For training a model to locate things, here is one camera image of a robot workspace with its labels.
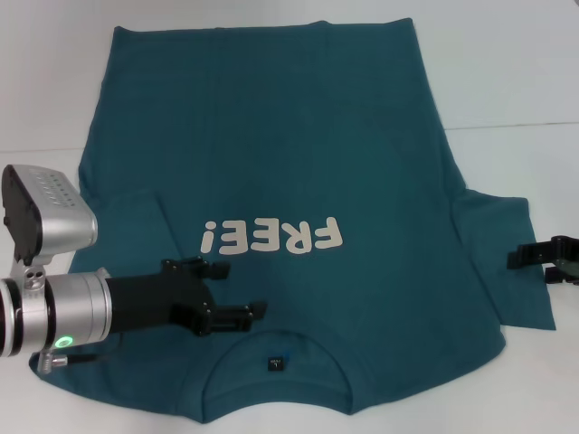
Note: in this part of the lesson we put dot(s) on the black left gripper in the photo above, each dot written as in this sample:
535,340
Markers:
149,298

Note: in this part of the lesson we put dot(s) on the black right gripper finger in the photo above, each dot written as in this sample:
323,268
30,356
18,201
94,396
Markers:
538,255
563,276

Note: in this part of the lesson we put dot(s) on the teal blue printed t-shirt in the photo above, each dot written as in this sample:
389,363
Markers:
280,135

